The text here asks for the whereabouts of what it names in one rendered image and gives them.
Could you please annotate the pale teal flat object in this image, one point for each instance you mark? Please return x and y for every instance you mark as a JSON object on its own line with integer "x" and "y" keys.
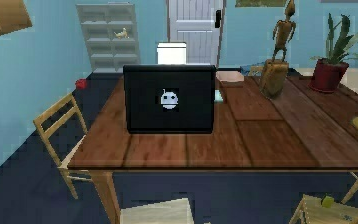
{"x": 219, "y": 96}

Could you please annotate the white box bin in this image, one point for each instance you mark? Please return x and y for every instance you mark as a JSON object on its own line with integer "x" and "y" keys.
{"x": 171, "y": 53}

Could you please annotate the black laptop with face logo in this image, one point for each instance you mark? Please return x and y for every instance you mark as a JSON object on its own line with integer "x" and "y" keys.
{"x": 187, "y": 96}

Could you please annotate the brown wooden table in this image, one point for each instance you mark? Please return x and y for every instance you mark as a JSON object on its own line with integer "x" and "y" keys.
{"x": 267, "y": 140}

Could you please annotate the green apple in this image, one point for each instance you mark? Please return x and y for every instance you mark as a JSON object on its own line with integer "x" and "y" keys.
{"x": 327, "y": 201}

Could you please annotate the light wooden chair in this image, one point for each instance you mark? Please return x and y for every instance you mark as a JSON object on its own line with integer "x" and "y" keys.
{"x": 58, "y": 133}
{"x": 323, "y": 211}

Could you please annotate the wooden humanoid statue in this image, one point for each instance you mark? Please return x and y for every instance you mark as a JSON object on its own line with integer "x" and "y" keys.
{"x": 277, "y": 66}

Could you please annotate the small yellow figurine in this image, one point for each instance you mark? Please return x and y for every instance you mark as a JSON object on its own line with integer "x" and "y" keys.
{"x": 121, "y": 33}

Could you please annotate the red round object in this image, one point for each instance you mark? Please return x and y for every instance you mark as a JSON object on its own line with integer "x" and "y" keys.
{"x": 81, "y": 83}

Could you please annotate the green framed wall picture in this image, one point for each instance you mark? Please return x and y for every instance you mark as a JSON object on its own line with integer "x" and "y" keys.
{"x": 260, "y": 3}

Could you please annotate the white panelled room door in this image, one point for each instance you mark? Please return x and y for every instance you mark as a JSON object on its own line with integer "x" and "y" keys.
{"x": 195, "y": 30}

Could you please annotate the green plant in red pot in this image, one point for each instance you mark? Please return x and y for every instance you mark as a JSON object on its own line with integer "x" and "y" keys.
{"x": 332, "y": 63}

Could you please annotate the grey shelf unit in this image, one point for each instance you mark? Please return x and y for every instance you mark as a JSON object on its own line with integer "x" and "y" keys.
{"x": 110, "y": 36}

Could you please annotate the tan open cardboard box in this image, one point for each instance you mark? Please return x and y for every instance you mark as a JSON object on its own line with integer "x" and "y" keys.
{"x": 229, "y": 77}

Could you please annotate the tan framed wall picture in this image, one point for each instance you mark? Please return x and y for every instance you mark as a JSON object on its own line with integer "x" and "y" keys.
{"x": 8, "y": 15}

